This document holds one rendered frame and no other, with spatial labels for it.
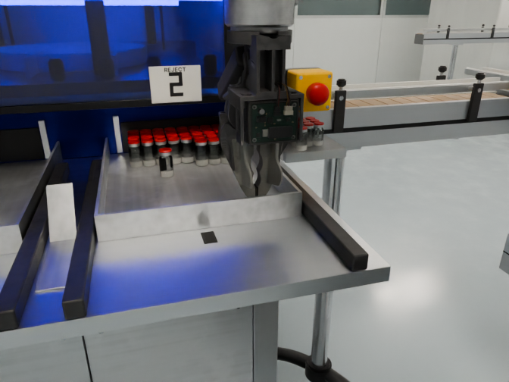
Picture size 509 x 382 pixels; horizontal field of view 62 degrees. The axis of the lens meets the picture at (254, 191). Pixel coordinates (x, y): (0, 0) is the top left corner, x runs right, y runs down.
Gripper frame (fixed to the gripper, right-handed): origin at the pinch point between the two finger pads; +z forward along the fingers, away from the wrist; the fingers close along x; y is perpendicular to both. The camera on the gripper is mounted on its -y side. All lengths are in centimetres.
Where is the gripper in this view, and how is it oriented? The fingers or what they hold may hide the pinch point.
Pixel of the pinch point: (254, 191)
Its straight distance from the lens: 56.4
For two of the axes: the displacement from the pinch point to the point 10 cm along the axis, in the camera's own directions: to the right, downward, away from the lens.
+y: 2.7, 3.8, -8.9
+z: 0.0, 9.2, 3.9
